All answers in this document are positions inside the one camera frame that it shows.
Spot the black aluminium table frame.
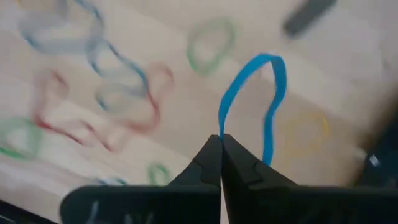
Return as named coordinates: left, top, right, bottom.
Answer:
left=0, top=93, right=398, bottom=224

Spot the yellow rubber band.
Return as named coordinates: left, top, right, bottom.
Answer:
left=284, top=110, right=330, bottom=158

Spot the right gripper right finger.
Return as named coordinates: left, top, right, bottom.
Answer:
left=220, top=133, right=398, bottom=224

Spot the green rubber band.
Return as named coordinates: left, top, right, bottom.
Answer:
left=185, top=17, right=236, bottom=77
left=0, top=116, right=44, bottom=161
left=146, top=162, right=172, bottom=187

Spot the blue rubber band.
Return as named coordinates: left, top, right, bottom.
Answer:
left=17, top=0, right=105, bottom=55
left=95, top=175, right=128, bottom=187
left=74, top=0, right=150, bottom=113
left=217, top=52, right=287, bottom=167

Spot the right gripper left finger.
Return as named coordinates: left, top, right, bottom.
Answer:
left=60, top=133, right=223, bottom=224

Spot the red rubber band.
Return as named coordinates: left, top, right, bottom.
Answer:
left=119, top=61, right=175, bottom=134
left=32, top=68, right=121, bottom=154

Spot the small black block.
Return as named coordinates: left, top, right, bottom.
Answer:
left=281, top=0, right=340, bottom=40

